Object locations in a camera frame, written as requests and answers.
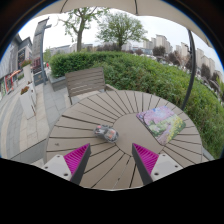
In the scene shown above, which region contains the sparse-leaved tree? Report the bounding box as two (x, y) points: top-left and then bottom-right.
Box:
(59, 7), (109, 53)

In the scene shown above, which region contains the dark curved umbrella pole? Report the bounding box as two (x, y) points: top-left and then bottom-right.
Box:
(180, 29), (197, 111)

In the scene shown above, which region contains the transparent computer mouse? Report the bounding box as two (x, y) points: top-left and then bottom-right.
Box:
(93, 124), (120, 144)

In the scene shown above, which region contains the brown slatted chair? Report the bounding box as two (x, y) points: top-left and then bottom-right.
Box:
(64, 67), (116, 105)

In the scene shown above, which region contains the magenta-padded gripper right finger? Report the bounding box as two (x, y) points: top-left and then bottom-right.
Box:
(131, 143), (183, 186)

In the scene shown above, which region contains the floral print mouse pad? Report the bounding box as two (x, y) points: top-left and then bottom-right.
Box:
(135, 105), (187, 146)

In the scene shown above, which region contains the beige umbrella canopy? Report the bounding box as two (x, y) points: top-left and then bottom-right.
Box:
(36, 0), (214, 48)

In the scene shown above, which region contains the round leafy tree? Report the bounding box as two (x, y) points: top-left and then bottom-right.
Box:
(96, 11), (148, 52)

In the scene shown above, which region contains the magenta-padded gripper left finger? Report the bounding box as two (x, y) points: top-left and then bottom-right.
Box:
(41, 143), (92, 186)

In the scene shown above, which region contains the white planter with flowers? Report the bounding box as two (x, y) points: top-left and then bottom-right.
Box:
(20, 59), (34, 85)
(19, 85), (37, 120)

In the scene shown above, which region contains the green hedge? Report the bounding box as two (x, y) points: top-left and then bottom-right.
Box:
(49, 50), (224, 159)

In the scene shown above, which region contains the dark grey pillar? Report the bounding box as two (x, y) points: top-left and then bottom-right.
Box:
(31, 18), (53, 86)

